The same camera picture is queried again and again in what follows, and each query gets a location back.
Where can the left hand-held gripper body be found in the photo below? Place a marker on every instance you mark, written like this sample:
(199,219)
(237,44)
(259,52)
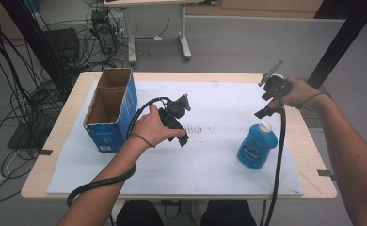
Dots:
(175,109)

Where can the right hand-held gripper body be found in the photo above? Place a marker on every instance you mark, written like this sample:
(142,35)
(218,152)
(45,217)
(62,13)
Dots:
(280,86)

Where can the blue bottle with white cap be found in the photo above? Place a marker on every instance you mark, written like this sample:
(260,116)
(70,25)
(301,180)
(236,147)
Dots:
(257,146)

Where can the blue cardboard box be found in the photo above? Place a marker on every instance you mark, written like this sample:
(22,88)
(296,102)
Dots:
(126,106)

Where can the person's right hand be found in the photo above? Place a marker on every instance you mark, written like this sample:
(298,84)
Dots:
(302,92)

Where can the person's left hand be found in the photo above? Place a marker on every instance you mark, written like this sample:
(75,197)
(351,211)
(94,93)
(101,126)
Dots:
(150,127)

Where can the white table mat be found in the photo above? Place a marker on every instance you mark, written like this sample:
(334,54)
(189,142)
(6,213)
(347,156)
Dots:
(203,163)

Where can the black band on right wrist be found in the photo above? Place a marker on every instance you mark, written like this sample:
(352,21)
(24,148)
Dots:
(316,95)

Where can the black band on wrist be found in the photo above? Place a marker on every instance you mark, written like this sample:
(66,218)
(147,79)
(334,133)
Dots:
(316,95)
(144,140)

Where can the black band on left wrist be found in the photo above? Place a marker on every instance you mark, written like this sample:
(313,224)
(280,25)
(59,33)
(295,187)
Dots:
(144,140)

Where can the white desk with metal legs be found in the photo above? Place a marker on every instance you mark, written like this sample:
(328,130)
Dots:
(183,37)

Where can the white power adapter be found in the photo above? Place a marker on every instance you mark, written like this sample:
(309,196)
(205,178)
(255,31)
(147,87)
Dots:
(157,38)

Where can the black metal stand with base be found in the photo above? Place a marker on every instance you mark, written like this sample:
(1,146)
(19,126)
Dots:
(344,37)

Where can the black tape tab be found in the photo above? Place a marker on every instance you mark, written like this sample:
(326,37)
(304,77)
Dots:
(45,152)
(325,173)

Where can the person's right leg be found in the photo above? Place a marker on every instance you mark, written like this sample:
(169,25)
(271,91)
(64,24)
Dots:
(228,215)

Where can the person's leg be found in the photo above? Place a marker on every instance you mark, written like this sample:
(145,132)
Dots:
(228,215)
(139,215)

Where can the person's left leg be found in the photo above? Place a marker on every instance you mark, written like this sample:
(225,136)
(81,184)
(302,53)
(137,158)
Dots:
(139,215)

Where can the black computer tower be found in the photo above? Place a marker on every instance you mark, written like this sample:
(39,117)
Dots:
(104,31)

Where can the black equipment case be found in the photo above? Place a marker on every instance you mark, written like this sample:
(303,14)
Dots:
(60,42)

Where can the black floor plate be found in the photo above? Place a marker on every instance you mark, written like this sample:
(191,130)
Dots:
(21,138)

